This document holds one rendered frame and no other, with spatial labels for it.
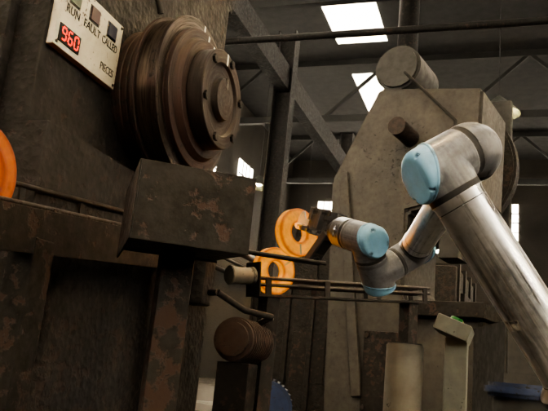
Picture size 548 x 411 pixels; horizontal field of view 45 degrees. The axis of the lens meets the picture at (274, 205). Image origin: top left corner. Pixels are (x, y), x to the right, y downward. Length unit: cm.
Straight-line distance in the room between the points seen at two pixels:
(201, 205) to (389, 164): 349
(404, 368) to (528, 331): 83
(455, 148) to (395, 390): 100
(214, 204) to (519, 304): 65
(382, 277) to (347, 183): 277
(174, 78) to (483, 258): 90
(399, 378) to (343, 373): 226
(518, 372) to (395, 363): 141
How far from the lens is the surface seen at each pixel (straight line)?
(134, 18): 199
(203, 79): 179
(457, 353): 224
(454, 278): 831
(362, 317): 442
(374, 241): 184
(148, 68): 177
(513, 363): 354
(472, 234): 141
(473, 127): 148
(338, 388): 446
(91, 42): 175
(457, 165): 141
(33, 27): 167
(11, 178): 131
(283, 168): 1101
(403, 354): 221
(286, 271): 219
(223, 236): 114
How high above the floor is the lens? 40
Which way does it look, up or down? 14 degrees up
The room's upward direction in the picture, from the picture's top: 6 degrees clockwise
